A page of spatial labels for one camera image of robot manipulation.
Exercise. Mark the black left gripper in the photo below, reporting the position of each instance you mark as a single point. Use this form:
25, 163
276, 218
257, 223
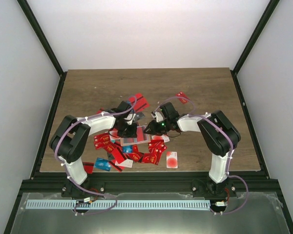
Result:
133, 133

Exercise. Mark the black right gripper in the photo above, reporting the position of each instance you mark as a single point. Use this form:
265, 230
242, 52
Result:
154, 130

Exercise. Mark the red VIP card front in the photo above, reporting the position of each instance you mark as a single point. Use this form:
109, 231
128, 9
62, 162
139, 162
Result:
140, 135

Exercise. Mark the pink card holder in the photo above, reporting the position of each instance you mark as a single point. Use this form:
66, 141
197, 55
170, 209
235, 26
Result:
130, 141

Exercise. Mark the white card red circle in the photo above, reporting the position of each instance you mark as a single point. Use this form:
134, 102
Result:
172, 160

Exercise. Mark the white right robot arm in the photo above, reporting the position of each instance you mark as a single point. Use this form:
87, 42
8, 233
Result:
220, 135

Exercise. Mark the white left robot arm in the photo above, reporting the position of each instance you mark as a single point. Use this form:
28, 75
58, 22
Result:
68, 142

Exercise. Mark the white red card on table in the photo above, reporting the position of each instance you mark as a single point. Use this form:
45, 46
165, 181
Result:
163, 137

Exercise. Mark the black VIP card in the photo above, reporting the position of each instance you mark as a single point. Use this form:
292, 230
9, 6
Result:
138, 116

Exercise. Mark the small red card far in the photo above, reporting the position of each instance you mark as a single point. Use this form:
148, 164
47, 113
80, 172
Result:
182, 97

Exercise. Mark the blue card near edge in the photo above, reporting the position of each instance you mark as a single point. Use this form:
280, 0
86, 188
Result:
102, 164

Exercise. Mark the red card near edge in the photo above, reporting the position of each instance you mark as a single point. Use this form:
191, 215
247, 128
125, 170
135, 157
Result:
88, 167

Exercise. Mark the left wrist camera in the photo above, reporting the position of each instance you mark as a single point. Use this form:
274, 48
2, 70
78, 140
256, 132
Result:
130, 119

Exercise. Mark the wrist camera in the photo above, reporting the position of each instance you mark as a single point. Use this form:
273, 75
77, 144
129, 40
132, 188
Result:
130, 119
157, 116

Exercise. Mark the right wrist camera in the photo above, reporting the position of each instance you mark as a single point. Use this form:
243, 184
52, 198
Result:
157, 116

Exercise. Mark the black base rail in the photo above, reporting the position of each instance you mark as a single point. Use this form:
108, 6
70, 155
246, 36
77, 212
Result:
195, 183

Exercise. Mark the light blue slotted cable duct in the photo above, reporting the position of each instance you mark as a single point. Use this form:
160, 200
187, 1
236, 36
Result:
202, 205

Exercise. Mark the black frame post right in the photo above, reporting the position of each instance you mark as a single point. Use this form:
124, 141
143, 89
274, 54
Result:
270, 8

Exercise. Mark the black frame post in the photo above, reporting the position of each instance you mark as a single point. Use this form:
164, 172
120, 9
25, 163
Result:
270, 8
29, 14

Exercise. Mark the black frame post left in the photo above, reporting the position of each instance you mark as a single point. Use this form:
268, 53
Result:
29, 14

